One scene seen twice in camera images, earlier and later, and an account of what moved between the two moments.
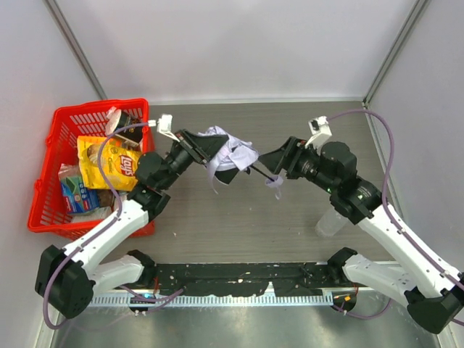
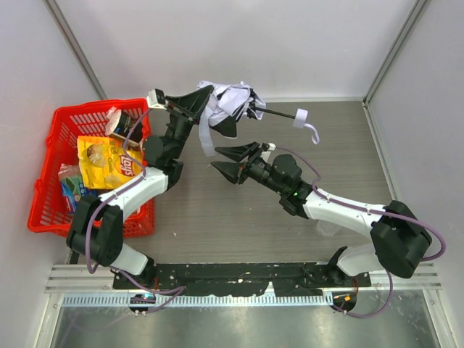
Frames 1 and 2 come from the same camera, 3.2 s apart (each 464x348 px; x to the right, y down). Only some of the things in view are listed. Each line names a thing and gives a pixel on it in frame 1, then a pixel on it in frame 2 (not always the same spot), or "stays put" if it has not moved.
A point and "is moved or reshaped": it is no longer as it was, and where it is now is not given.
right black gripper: [291, 158] → [247, 164]
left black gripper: [193, 146] → [180, 112]
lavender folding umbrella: [237, 154] is moved or reshaped
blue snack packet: [77, 199] stays put
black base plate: [222, 279] stays put
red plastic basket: [48, 214] stays put
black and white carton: [117, 119] stays put
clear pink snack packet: [69, 170] stays put
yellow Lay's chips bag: [119, 164] stays put
